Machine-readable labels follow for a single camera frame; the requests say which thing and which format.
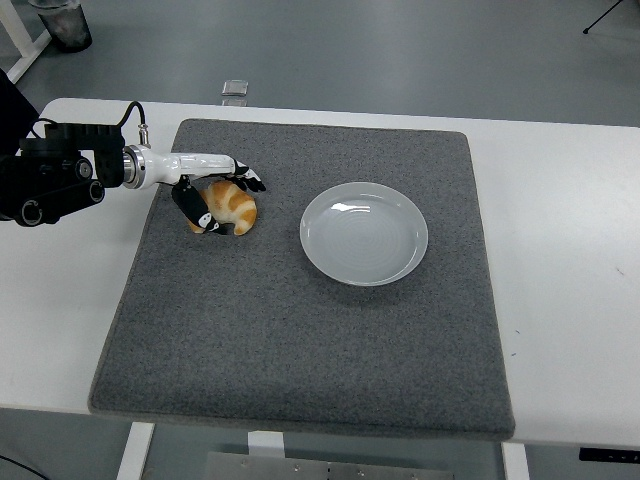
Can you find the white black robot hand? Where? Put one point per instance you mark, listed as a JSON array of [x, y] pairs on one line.
[[190, 164]]

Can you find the golden croissant bread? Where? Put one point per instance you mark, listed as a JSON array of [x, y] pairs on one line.
[[240, 205]]

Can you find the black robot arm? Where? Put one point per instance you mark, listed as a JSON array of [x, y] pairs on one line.
[[50, 190]]

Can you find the pale grey round plate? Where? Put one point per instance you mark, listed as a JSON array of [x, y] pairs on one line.
[[364, 235]]

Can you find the grey metal plate with screws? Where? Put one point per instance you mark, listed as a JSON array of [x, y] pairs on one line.
[[325, 467]]

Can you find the square metal floor socket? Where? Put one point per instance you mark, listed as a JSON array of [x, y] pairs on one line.
[[235, 87]]

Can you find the black waste bin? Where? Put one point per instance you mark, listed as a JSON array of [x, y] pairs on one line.
[[67, 25]]

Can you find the grey felt mat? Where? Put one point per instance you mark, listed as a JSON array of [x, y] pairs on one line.
[[300, 350]]

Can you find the black tripod leg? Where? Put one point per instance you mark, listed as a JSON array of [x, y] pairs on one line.
[[607, 17]]

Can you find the black table control panel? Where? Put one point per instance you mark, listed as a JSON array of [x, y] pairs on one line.
[[610, 455]]

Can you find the white table frame leg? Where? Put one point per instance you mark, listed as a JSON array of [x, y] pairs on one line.
[[25, 47]]

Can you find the white table bracket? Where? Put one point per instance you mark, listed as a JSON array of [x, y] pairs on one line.
[[266, 444]]

